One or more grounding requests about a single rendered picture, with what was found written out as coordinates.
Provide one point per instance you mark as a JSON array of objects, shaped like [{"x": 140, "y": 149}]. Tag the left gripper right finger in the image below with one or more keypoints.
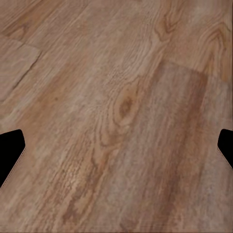
[{"x": 225, "y": 144}]

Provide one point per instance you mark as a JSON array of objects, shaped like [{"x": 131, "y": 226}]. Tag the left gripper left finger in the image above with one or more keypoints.
[{"x": 12, "y": 145}]

